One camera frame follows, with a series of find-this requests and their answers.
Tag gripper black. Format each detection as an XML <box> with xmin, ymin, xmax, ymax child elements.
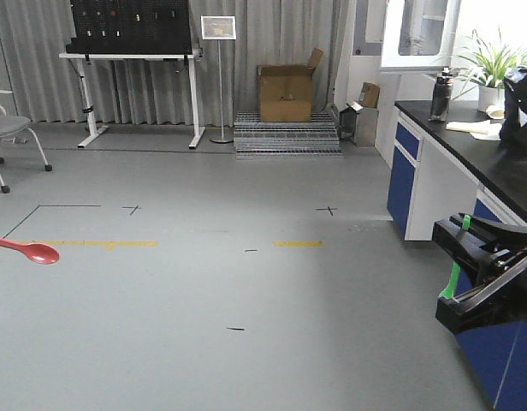
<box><xmin>432</xmin><ymin>213</ymin><xmax>527</xmax><ymax>333</ymax></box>

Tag green plastic spoon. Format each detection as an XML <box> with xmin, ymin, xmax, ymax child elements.
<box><xmin>439</xmin><ymin>214</ymin><xmax>471</xmax><ymax>299</ymax></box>

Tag red plastic spoon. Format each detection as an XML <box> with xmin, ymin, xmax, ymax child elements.
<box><xmin>0</xmin><ymin>238</ymin><xmax>60</xmax><ymax>265</ymax></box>

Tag white fume cabinet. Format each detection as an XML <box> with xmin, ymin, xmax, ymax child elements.
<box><xmin>380</xmin><ymin>0</ymin><xmax>460</xmax><ymax>74</ymax></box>

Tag blue white lab counter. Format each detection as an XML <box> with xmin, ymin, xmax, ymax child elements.
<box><xmin>387</xmin><ymin>100</ymin><xmax>527</xmax><ymax>410</ymax></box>

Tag black bag on counter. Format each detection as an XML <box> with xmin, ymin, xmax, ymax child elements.
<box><xmin>500</xmin><ymin>67</ymin><xmax>527</xmax><ymax>154</ymax></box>

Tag dark water bottle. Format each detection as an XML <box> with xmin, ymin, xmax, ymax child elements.
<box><xmin>429</xmin><ymin>67</ymin><xmax>453</xmax><ymax>122</ymax></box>

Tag metal step box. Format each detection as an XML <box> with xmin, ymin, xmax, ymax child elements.
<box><xmin>338</xmin><ymin>102</ymin><xmax>379</xmax><ymax>147</ymax></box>

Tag potted green plant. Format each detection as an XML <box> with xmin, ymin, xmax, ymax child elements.
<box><xmin>453</xmin><ymin>28</ymin><xmax>527</xmax><ymax>112</ymax></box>

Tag small cardboard box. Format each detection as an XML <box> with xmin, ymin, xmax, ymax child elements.
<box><xmin>358</xmin><ymin>82</ymin><xmax>381</xmax><ymax>108</ymax></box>

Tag metal grate platform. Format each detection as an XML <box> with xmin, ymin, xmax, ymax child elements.
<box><xmin>234</xmin><ymin>112</ymin><xmax>342</xmax><ymax>159</ymax></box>

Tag sign on metal stand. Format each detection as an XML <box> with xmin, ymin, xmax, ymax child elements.
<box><xmin>200</xmin><ymin>15</ymin><xmax>236</xmax><ymax>145</ymax></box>

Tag black pegboard panel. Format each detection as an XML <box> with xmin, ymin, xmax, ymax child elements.
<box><xmin>66</xmin><ymin>0</ymin><xmax>192</xmax><ymax>55</ymax></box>

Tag grey office chair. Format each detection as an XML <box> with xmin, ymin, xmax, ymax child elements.
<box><xmin>0</xmin><ymin>89</ymin><xmax>53</xmax><ymax>194</ymax></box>

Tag white frame work table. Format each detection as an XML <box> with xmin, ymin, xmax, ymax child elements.
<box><xmin>59</xmin><ymin>49</ymin><xmax>205</xmax><ymax>150</ymax></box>

